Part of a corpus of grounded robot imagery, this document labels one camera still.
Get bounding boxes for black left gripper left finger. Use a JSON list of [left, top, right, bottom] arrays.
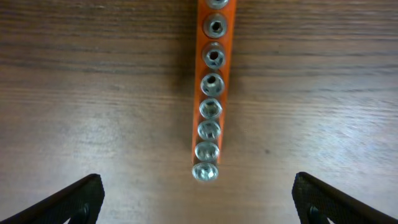
[[2, 174, 105, 224]]

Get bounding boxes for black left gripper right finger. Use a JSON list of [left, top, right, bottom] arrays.
[[292, 172, 397, 224]]

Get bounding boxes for orange socket bit holder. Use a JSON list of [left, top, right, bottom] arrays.
[[192, 0, 237, 182]]

